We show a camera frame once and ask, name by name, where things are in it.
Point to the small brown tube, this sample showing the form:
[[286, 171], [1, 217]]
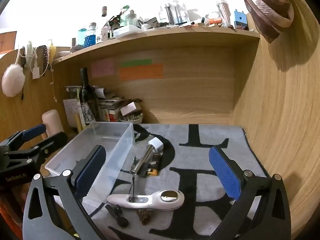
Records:
[[153, 165]]

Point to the orange sticky note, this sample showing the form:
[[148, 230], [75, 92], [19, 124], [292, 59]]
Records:
[[141, 72]]

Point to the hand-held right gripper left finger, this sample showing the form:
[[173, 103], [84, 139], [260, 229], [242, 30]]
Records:
[[91, 170]]

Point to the blue dotted bottle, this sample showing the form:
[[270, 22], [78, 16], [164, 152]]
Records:
[[90, 37]]

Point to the clear plastic storage box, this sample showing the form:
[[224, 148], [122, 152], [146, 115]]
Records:
[[112, 140]]

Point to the white wall charger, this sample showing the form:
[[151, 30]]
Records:
[[36, 72]]

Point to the white card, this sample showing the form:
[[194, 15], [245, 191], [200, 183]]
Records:
[[128, 109]]

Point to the white paper sheet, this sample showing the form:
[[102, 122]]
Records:
[[101, 93]]

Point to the clear jar with brown contents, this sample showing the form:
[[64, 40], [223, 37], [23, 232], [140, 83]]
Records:
[[224, 12]]

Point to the silver keys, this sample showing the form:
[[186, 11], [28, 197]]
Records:
[[134, 161]]

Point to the small brown pine cone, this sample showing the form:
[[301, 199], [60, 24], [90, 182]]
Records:
[[145, 216]]

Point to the blue box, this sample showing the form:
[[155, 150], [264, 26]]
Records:
[[240, 18]]

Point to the silver metal flashlight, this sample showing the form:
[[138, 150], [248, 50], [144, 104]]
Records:
[[145, 158]]

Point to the patterned headband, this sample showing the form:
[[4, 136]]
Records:
[[45, 56]]

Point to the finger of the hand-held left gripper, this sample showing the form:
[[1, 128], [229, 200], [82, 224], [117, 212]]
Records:
[[32, 131], [51, 142]]

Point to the clear plastic organizer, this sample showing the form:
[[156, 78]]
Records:
[[173, 11]]

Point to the handwritten paper note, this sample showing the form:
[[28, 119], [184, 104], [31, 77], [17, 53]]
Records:
[[71, 110]]

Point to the dark wine bottle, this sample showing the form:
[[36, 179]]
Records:
[[86, 92]]

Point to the green sticky note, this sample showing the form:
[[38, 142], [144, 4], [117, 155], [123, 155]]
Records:
[[136, 62]]

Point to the white handheld massager device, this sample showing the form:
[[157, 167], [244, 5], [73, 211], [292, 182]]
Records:
[[150, 201]]

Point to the pile of packets and cards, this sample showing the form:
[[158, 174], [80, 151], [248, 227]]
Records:
[[110, 110]]

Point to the white and grey lying tube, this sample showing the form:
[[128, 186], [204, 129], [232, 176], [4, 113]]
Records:
[[72, 88]]

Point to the wooden shelf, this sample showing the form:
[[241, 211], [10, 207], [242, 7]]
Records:
[[175, 33]]

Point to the grey mat with black letters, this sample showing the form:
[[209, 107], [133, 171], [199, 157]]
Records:
[[240, 140]]

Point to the teal bottle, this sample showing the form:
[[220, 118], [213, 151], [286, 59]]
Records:
[[82, 37]]

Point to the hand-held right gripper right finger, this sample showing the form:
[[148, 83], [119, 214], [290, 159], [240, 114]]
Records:
[[225, 172]]

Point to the white charger adapter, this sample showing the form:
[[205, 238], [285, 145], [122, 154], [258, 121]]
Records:
[[155, 143]]

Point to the pink sticky note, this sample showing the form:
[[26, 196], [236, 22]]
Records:
[[102, 68]]

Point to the white bath puff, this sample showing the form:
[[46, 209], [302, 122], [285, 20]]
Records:
[[12, 80]]

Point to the white rectangular box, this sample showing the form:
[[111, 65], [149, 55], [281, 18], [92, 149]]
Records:
[[127, 31]]

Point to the brown hanging bag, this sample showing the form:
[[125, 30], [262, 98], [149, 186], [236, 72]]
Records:
[[262, 5]]

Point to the small black clip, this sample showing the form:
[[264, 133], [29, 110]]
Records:
[[117, 215]]

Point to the bowl of small stones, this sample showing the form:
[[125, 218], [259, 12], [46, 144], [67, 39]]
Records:
[[131, 118]]

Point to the mint green bottle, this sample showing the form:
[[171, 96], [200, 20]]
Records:
[[124, 17]]

